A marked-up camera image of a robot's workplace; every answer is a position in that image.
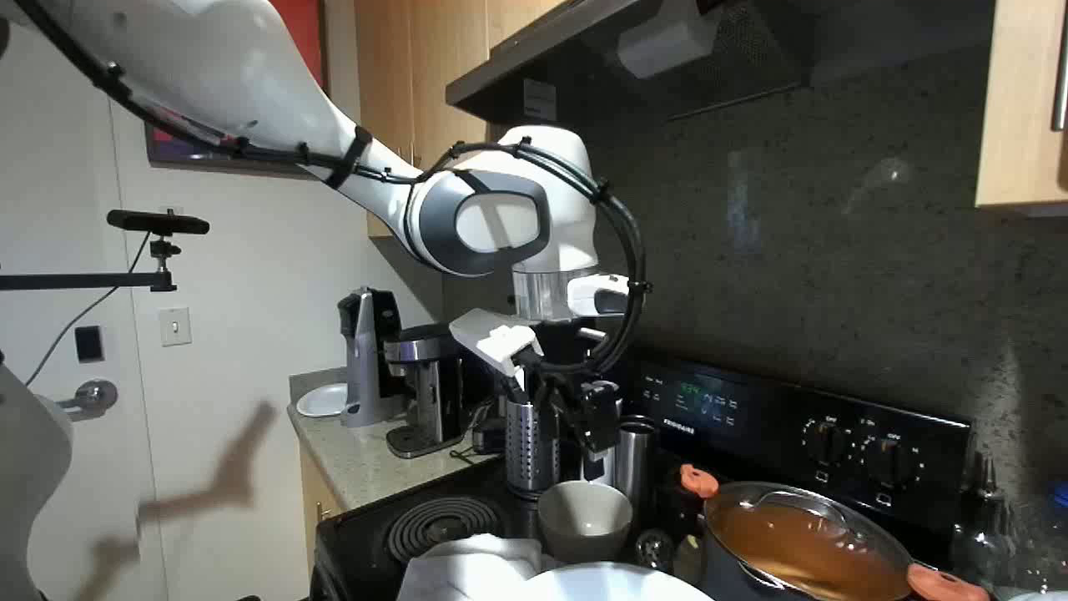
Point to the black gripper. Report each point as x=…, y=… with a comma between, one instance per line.
x=567, y=355

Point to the glass pot lid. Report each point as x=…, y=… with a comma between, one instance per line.
x=804, y=539

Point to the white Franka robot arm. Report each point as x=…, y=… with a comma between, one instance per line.
x=220, y=54

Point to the stainless utensil holder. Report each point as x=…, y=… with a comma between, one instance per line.
x=526, y=444

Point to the small stainless canister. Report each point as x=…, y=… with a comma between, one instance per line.
x=632, y=455

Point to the black coffee maker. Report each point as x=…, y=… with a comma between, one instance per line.
x=429, y=385

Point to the black coil burner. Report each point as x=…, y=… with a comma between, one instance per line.
x=440, y=529

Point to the white plate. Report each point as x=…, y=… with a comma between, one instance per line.
x=621, y=584

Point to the black electric stove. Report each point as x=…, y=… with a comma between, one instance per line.
x=754, y=419

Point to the grey electric kettle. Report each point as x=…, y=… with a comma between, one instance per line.
x=366, y=355

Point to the small white dish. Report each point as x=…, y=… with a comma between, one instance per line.
x=321, y=402

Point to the black range hood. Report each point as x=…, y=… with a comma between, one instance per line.
x=711, y=54

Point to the dark glass bottle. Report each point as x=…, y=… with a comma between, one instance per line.
x=981, y=536

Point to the black door lock plate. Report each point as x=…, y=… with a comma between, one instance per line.
x=87, y=343

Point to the light wooden cabinet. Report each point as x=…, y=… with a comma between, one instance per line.
x=1021, y=101

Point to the grey rounded object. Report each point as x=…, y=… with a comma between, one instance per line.
x=29, y=480

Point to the wooden wall cabinet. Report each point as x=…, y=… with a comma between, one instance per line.
x=435, y=69

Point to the white light switch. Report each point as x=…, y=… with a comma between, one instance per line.
x=176, y=325

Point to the black camera on stand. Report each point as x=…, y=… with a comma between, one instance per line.
x=157, y=220

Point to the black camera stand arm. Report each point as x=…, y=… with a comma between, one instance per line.
x=77, y=283

